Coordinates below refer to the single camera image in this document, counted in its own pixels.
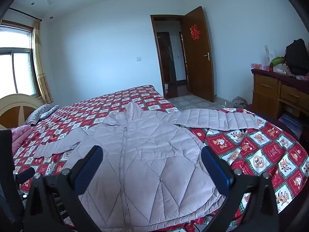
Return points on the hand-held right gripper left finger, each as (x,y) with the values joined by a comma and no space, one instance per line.
(89,165)

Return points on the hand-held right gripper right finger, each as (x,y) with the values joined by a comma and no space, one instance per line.
(214,170)

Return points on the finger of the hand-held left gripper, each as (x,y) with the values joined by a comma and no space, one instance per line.
(25,175)

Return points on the pale pink quilted down jacket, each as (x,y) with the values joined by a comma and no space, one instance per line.
(149,162)

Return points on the patterned clothes pile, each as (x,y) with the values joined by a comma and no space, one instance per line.
(237,102)

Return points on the pink quilt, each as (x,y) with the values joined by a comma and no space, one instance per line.
(20,137)

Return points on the red checkered printed bedspread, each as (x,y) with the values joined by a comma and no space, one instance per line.
(265,149)

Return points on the striped pillow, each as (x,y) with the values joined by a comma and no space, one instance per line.
(38,116)

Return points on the wooden bed headboard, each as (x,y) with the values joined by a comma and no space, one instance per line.
(14,111)

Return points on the maroon cloth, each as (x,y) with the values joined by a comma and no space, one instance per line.
(249,106)

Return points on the wooden desk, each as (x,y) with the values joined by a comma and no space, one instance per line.
(265,101)

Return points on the colourful stack under desk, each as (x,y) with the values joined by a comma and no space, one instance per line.
(291,123)

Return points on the white container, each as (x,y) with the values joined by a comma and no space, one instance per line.
(167,88)

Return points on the brown wooden door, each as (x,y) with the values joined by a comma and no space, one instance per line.
(198,72)

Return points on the wooden desk drawer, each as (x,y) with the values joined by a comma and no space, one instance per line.
(293,94)
(265,84)

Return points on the yellow curtain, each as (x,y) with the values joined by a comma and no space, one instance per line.
(41,72)

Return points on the window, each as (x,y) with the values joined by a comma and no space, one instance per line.
(21,70)

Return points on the pink tissue box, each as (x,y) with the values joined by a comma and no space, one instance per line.
(259,67)

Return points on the white plastic bag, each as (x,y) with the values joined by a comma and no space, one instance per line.
(282,70)

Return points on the green bag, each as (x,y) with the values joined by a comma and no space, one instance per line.
(277,61)

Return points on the white box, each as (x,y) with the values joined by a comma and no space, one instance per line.
(270,53)

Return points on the red paper door decoration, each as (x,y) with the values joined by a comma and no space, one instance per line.
(195,32)

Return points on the black bag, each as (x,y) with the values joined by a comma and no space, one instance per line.
(297,55)

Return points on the dark curtain rod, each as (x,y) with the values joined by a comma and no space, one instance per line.
(24,14)

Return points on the brown door frame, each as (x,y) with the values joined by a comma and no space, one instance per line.
(154,41)

